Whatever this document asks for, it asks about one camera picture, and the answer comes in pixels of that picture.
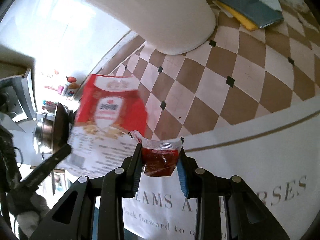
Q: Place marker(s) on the checkered beige table mat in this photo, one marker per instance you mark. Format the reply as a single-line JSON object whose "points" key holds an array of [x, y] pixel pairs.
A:
{"points": [[247, 103]]}

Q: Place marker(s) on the red sauce packet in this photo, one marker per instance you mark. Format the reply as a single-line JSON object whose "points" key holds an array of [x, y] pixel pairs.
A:
{"points": [[159, 157]]}

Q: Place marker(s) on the steel pot with lid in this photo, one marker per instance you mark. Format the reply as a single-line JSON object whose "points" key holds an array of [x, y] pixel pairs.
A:
{"points": [[43, 136]]}

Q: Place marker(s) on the black frying pan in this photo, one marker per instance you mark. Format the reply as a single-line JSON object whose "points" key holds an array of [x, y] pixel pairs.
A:
{"points": [[60, 133]]}

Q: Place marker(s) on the yellow flat box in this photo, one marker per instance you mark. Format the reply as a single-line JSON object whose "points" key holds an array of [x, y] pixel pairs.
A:
{"points": [[230, 12]]}

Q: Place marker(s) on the red white noodle package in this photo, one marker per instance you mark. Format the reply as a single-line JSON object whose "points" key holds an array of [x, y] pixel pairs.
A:
{"points": [[110, 108]]}

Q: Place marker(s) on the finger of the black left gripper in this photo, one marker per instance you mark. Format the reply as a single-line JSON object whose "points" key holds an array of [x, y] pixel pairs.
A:
{"points": [[31, 182]]}

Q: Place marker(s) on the white paper towel roll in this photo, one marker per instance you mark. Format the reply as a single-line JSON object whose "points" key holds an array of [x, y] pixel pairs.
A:
{"points": [[171, 26]]}

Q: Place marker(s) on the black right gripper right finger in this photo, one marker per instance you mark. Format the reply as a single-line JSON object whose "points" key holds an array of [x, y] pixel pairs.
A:
{"points": [[186, 168]]}

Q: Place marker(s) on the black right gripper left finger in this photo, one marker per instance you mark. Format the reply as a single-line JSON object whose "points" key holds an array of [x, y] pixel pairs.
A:
{"points": [[130, 178]]}

